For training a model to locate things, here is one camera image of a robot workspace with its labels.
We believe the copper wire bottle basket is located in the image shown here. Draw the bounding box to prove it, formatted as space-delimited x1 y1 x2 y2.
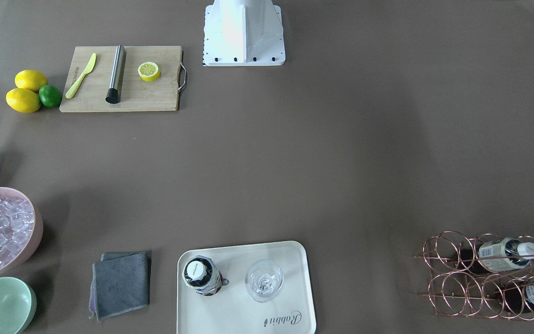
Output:
418 231 534 322

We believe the tea bottle back row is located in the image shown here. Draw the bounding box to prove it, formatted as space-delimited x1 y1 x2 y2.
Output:
453 238 534 276

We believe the clear wine glass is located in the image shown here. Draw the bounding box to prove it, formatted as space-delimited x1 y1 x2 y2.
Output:
244 259 284 303

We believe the cream rabbit tray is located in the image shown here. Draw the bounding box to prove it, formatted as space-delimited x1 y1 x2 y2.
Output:
176 241 317 334

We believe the half lemon slice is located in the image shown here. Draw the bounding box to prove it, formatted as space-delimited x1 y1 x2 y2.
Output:
137 62 161 82

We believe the bamboo cutting board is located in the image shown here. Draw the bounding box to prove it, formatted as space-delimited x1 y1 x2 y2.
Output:
59 46 186 113

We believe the steel muddler black tip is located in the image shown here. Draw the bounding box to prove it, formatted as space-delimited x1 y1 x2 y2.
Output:
105 45 127 104

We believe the grey folded cloth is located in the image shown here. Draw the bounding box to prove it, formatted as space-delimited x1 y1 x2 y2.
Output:
89 251 151 321

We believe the yellow plastic knife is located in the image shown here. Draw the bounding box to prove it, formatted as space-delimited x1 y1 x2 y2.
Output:
65 53 97 99

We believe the green lime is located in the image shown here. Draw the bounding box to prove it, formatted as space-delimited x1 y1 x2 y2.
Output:
38 84 63 108

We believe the yellow lemon lower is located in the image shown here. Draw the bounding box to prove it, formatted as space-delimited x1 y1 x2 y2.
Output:
6 88 42 113

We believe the yellow lemon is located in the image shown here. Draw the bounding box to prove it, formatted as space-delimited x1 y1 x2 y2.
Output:
14 70 48 93
6 88 42 113

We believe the yellow lemon upper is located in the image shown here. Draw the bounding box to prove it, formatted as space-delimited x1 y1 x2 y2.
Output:
14 70 48 93

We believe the pink bowl of ice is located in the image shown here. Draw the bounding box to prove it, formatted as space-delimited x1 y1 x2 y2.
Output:
0 187 43 274

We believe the green empty bowl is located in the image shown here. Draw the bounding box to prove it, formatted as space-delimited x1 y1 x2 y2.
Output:
0 277 38 334

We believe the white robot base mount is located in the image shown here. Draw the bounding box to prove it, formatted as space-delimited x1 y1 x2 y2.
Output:
202 0 286 66

